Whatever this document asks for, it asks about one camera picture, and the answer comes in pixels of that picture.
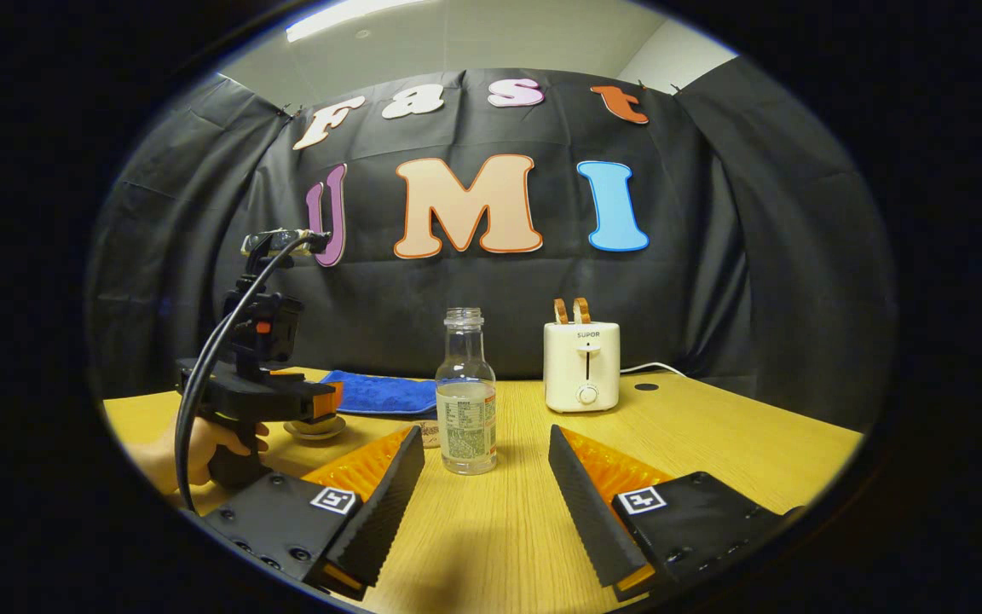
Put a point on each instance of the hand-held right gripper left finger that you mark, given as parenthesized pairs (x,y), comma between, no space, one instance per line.
(384,503)

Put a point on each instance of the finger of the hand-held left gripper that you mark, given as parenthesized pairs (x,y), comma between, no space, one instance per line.
(325,401)

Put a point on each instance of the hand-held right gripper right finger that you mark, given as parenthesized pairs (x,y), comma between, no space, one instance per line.
(589,503)

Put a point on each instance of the clear plastic water bottle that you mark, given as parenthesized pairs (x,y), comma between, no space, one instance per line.
(465,426)

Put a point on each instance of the cream saucer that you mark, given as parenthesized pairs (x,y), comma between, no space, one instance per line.
(314,436)

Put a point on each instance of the blue towel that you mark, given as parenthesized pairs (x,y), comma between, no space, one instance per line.
(380,392)

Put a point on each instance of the cream toaster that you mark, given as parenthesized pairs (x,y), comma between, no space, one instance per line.
(580,358)

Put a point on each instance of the toast slice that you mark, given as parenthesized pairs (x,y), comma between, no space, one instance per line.
(582,310)
(561,311)

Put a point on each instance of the black backdrop cloth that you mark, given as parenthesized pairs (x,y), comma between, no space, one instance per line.
(755,256)

